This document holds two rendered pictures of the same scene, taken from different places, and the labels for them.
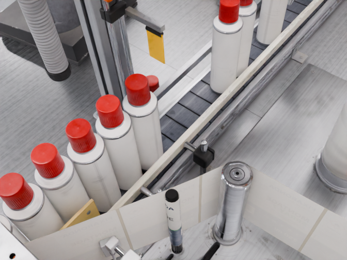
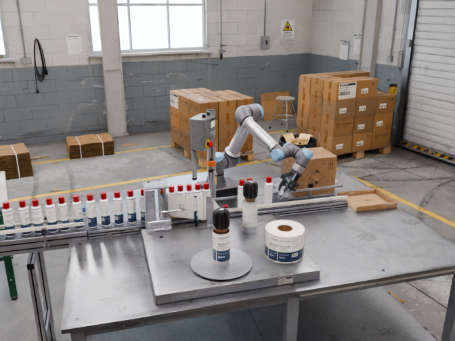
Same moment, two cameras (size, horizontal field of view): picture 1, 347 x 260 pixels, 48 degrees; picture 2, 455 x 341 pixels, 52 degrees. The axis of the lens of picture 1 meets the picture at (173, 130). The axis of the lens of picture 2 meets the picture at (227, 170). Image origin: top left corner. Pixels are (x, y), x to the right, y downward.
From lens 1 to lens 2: 2.39 m
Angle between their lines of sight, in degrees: 42
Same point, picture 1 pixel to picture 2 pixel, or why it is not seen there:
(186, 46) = not seen: hidden behind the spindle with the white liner
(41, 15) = (193, 163)
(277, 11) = (266, 195)
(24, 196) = (172, 189)
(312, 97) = (262, 219)
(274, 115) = not seen: hidden behind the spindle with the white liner
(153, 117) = (207, 194)
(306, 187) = (237, 229)
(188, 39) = not seen: hidden behind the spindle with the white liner
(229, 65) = (240, 199)
